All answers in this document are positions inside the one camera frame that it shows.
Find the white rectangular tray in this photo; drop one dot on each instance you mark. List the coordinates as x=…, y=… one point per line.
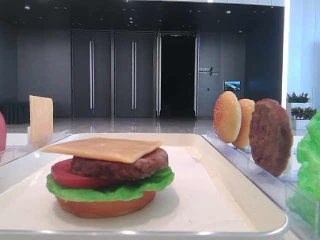
x=209, y=199

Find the meat patty on tray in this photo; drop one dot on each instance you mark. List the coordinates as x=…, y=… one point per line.
x=144, y=167

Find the bottom bun on tray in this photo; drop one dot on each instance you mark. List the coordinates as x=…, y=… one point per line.
x=105, y=209

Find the left long clear rail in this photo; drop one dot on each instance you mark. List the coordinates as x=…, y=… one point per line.
x=18, y=145

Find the green lettuce leaf on tray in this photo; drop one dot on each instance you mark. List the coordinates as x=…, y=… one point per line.
x=124, y=192

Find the sesame top bun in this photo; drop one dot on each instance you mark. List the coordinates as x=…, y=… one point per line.
x=227, y=117

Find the lower flower planter box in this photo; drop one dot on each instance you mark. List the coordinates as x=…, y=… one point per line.
x=301, y=117

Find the long clear rail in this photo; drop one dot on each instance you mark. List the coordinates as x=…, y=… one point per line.
x=283, y=189
x=18, y=145

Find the wall display screen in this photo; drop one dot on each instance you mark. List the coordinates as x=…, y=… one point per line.
x=232, y=86

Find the upper flower planter box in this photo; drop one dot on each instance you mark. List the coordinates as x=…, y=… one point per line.
x=295, y=100

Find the upright green lettuce leaf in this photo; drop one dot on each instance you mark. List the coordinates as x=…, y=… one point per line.
x=308, y=160

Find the upright cheese slice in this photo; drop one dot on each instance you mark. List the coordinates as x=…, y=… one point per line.
x=41, y=117

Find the right long clear rail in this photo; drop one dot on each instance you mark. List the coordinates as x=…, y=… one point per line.
x=283, y=189

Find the tomato slice on tray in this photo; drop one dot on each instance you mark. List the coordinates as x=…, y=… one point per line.
x=62, y=173

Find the upright bun slice right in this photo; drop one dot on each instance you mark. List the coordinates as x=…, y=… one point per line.
x=247, y=109

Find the upright meat patty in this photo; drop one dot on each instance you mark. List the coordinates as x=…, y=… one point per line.
x=270, y=136

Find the upright red tomato slice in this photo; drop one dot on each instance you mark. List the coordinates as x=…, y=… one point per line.
x=3, y=133

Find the flower planter box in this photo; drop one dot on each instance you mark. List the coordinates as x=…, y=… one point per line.
x=295, y=100
x=301, y=117

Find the cheese slice on tray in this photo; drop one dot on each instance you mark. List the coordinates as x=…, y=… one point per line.
x=106, y=149

